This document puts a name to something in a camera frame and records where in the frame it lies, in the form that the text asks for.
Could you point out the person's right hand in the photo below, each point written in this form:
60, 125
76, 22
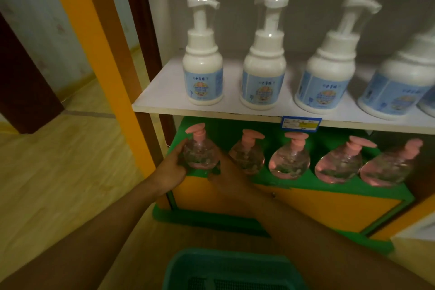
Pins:
234, 184

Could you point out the person's left hand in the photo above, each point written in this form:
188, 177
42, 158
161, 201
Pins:
170, 172

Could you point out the clear pink pump bottle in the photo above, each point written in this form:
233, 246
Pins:
387, 171
289, 162
200, 154
338, 165
247, 157

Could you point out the orange framed white shelf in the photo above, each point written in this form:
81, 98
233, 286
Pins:
163, 92

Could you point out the teal plastic basket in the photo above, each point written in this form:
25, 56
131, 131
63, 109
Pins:
231, 269

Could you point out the white blue label pump bottle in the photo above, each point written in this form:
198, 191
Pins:
429, 103
203, 72
263, 75
397, 89
326, 82

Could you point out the person's right forearm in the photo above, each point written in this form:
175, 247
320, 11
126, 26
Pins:
340, 252

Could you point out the person's left forearm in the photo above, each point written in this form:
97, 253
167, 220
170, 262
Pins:
78, 245

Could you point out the blue price tag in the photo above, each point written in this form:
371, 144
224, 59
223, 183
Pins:
301, 124

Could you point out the green orange base cabinet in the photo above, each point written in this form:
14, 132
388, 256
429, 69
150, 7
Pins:
323, 211

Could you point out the dark brown wooden door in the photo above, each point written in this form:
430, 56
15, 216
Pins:
23, 89

